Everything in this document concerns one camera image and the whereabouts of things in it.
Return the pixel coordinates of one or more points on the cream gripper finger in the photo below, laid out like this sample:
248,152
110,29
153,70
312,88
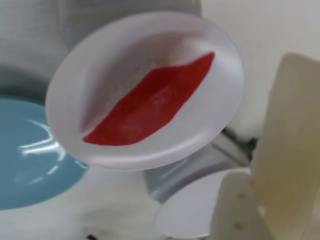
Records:
295,150
232,212

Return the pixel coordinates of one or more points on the light blue round dish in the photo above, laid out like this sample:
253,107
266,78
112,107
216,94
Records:
25,150

